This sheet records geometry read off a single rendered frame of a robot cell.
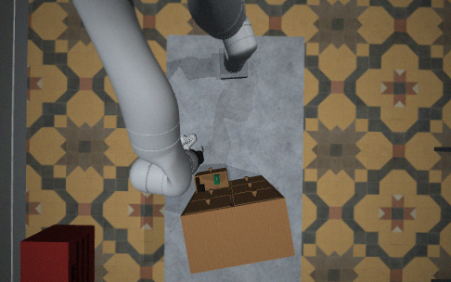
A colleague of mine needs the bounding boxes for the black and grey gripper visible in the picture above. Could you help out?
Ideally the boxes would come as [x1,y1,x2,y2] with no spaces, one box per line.
[180,134,204,174]

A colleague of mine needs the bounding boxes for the brown wooden chest of drawers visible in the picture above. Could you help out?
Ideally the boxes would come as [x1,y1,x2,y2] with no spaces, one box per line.
[180,175,295,274]

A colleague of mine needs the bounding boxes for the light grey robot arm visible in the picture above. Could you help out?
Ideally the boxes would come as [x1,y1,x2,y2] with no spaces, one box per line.
[72,0,257,197]

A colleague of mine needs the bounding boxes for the brown wooden drawer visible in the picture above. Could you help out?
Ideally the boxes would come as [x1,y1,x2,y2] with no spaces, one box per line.
[233,188,281,206]
[231,175,264,186]
[194,168,229,193]
[232,181,271,195]
[191,187,230,201]
[184,196,232,215]

